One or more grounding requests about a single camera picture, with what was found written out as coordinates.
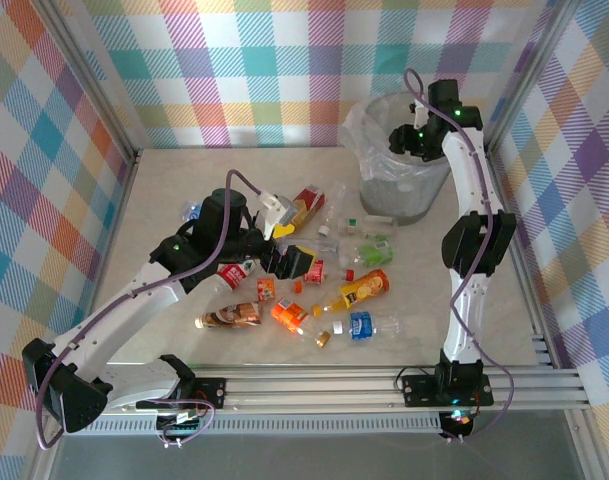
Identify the clear crushed plastic bottle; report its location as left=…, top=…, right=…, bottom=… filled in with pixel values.
left=303, top=237, right=359, bottom=265

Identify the red brown drink container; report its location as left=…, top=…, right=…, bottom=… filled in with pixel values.
left=289, top=183, right=328, bottom=232

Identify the orange label gold cap bottle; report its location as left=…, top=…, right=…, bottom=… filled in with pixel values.
left=270, top=296, right=333, bottom=349

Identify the red white label water bottle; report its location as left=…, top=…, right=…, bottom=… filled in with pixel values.
left=211, top=259, right=259, bottom=296

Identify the clear bottle with white cap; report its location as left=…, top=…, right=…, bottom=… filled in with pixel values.
left=317, top=180, right=350, bottom=237

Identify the clear bottle green neck band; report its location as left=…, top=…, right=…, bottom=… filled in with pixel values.
left=336, top=215, right=398, bottom=239

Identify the orange juice bottle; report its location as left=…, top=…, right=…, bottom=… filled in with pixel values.
left=311, top=268, right=391, bottom=317

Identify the green label plastic bottle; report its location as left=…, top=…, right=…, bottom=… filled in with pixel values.
left=356, top=238, right=396, bottom=269

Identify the brown coffee drink bottle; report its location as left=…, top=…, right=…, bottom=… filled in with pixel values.
left=193, top=301, right=263, bottom=331

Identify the blue label clear bottle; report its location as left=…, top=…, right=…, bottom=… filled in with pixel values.
left=332, top=310, right=403, bottom=344

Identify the clear plastic bin liner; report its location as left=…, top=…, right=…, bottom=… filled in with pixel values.
left=339, top=93, right=468, bottom=181

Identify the clear bin with plastic liner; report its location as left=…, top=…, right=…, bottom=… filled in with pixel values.
left=357, top=92, right=468, bottom=227

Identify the red label red cap bottle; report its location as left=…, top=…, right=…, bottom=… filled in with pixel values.
left=302, top=258, right=357, bottom=287

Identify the small orange label bottle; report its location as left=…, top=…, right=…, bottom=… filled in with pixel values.
left=256, top=277, right=305, bottom=304

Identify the small controller board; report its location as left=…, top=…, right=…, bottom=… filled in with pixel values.
left=439, top=407, right=475, bottom=441
left=155, top=407, right=208, bottom=449

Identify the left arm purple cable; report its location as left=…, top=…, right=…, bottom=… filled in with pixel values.
left=33, top=169, right=263, bottom=451

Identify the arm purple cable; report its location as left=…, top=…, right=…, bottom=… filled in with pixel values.
left=402, top=68, right=516, bottom=444
left=33, top=169, right=263, bottom=451

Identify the thin aluminium frame rail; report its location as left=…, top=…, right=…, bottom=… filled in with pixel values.
left=136, top=144, right=358, bottom=152

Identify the aluminium frame post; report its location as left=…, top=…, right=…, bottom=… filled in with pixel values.
left=483, top=0, right=593, bottom=156
left=33, top=0, right=141, bottom=166

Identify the aluminium side rail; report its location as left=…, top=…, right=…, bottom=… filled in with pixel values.
left=96, top=149, right=143, bottom=301
left=481, top=144, right=560, bottom=371

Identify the wide slotted aluminium rail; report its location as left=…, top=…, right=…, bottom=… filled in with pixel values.
left=191, top=364, right=593, bottom=412

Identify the grey slotted cable duct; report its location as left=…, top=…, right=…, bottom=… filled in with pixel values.
left=91, top=415, right=444, bottom=435

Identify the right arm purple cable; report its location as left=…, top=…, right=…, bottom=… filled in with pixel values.
left=402, top=68, right=516, bottom=444

